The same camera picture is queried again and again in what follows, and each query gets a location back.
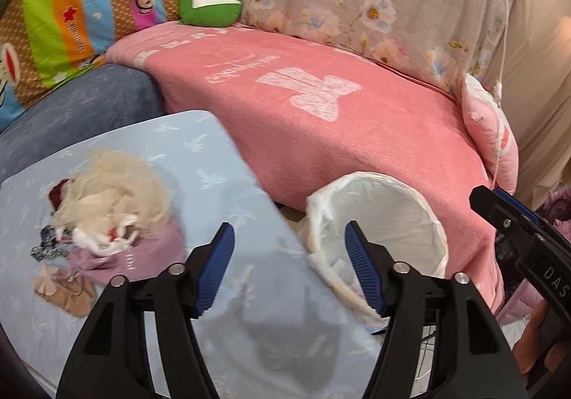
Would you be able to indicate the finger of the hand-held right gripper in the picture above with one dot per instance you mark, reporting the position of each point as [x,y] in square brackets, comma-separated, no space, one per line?
[499,207]

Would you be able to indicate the white cloth with red print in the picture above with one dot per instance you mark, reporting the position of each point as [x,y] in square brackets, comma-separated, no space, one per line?
[89,238]

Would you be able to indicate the dark blue blanket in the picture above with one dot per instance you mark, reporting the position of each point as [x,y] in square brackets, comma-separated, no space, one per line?
[89,100]

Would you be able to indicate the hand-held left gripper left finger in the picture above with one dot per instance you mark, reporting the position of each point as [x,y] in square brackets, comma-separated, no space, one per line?
[216,265]

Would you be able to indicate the dark red cloth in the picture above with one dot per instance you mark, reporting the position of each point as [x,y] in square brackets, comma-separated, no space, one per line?
[58,196]

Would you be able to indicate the person's right hand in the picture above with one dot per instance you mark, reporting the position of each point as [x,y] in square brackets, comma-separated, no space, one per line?
[535,336]

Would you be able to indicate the striped monkey print sheet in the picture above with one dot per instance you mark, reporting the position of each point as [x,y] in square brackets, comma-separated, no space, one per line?
[67,2]

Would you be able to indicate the light blue printed table cloth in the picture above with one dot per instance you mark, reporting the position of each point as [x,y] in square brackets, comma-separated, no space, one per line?
[223,167]

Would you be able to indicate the green round check mark cushion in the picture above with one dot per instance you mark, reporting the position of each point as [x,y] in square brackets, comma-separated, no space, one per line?
[200,15]

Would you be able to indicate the black and white patterned cloth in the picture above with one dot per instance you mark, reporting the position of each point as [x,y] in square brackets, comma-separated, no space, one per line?
[47,243]

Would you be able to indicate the pink pillow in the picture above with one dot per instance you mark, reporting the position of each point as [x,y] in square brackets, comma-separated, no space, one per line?
[486,131]

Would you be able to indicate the pink quilted jacket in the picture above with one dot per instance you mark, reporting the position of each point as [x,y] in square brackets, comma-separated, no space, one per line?
[513,305]

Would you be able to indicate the beige cloth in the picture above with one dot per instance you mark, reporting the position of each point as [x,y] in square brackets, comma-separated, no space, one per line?
[62,292]

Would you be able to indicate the beige curtain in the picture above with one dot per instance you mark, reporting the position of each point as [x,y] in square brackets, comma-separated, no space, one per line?
[544,91]

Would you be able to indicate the pink blanket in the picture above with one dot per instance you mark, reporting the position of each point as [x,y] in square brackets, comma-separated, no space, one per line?
[357,136]

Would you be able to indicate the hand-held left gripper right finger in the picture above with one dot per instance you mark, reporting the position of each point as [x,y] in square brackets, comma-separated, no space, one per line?
[361,269]

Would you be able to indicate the cream tulle cloth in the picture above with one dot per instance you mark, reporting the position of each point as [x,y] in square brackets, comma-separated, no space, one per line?
[120,185]

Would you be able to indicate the mauve cloth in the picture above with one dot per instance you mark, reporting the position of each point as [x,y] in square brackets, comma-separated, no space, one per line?
[151,252]

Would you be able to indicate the white round basket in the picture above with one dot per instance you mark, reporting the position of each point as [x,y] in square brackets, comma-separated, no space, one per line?
[392,212]

